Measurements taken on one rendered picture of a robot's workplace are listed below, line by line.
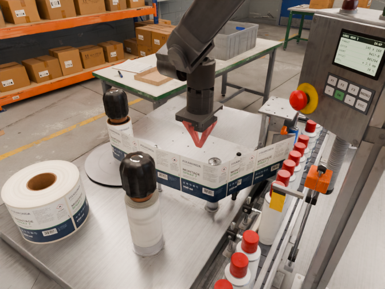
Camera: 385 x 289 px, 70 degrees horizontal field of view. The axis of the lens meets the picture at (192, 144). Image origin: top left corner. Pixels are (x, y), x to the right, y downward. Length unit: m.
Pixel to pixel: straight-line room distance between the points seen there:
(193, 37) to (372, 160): 0.35
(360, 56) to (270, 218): 0.44
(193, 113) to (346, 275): 0.62
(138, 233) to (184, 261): 0.15
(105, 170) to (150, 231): 0.42
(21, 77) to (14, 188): 3.37
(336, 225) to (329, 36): 0.35
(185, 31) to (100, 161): 0.77
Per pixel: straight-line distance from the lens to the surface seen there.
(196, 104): 0.56
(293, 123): 1.04
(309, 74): 0.56
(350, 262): 0.96
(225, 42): 2.53
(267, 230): 0.80
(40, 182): 0.94
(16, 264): 0.98
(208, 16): 0.42
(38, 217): 0.85
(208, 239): 0.83
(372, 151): 0.53
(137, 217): 0.70
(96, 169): 1.10
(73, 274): 0.83
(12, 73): 4.16
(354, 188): 0.56
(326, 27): 0.54
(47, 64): 4.27
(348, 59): 0.50
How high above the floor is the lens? 1.54
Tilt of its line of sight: 34 degrees down
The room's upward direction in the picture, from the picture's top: straight up
